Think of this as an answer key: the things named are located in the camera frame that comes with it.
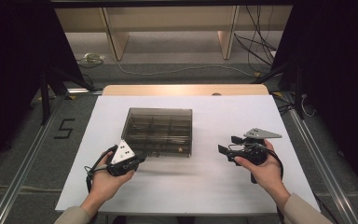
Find person's right hand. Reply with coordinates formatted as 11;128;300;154
233;138;285;203

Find hanging black cables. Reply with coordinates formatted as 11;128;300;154
233;5;278;75

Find white board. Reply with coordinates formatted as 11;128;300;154
55;94;321;217

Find smoky transparent compartment box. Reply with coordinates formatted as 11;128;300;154
120;107;194;158

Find long white floor cable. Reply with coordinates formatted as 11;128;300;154
114;58;259;77

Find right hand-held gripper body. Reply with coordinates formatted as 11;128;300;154
228;127;283;166

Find black curtain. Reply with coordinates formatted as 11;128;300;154
271;0;358;195
0;0;86;176

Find wooden desk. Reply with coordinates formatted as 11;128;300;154
54;5;293;62

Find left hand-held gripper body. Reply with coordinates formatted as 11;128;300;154
106;139;139;177

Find light wooden table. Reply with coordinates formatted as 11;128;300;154
102;84;269;96

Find short white cable loop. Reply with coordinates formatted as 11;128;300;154
300;93;317;119

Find coiled pale cable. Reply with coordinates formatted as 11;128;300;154
76;52;106;69

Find aluminium floor rail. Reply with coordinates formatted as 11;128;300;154
0;88;103;224
287;106;358;224

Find person's left hand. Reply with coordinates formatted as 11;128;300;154
79;151;136;217

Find black metal stand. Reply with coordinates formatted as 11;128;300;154
38;66;96;126
254;57;306;120

